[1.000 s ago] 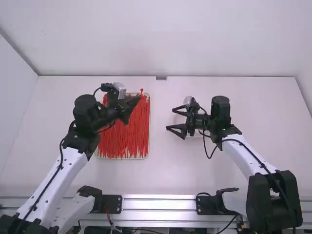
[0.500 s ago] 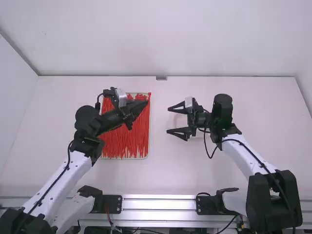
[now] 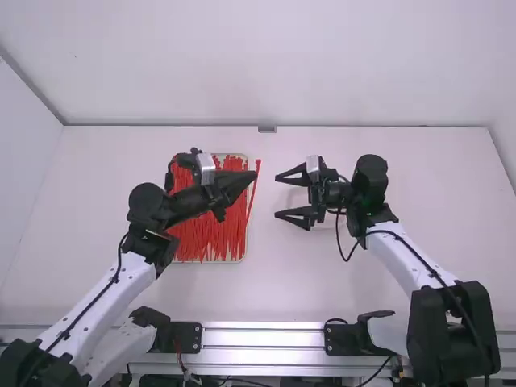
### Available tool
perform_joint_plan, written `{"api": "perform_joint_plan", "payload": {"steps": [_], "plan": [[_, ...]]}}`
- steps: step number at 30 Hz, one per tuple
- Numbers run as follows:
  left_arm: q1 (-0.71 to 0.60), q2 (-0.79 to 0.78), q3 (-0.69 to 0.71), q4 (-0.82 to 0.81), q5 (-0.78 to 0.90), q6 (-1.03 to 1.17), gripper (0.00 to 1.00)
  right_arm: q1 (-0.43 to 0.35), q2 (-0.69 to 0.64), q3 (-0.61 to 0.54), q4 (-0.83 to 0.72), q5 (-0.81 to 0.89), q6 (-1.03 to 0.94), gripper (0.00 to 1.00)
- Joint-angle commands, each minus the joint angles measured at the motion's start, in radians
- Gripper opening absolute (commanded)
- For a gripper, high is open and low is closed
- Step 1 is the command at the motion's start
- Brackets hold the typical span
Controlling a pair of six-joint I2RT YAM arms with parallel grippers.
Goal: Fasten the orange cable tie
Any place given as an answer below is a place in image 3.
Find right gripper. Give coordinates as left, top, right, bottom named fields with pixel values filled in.
left=273, top=156, right=355, bottom=232

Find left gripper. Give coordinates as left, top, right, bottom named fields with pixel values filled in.
left=167, top=170, right=259, bottom=231

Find orange cable tie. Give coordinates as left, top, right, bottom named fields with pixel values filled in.
left=245, top=160, right=262, bottom=221

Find pale tray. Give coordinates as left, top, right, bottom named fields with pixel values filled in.
left=167, top=152, right=253, bottom=265

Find silver rails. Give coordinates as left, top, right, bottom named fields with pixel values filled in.
left=0, top=320, right=516, bottom=378

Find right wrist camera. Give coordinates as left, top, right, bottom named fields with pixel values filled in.
left=305, top=155, right=323, bottom=183

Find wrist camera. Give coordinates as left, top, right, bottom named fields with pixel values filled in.
left=305, top=155, right=323, bottom=183
left=196, top=152, right=218, bottom=187

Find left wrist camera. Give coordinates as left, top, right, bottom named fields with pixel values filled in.
left=196, top=152, right=218, bottom=187

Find black cable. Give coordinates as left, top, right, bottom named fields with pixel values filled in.
left=164, top=149, right=199, bottom=193
left=333, top=173, right=364, bottom=263

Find row of orange cable ties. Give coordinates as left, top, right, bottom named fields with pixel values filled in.
left=168, top=152, right=249, bottom=263

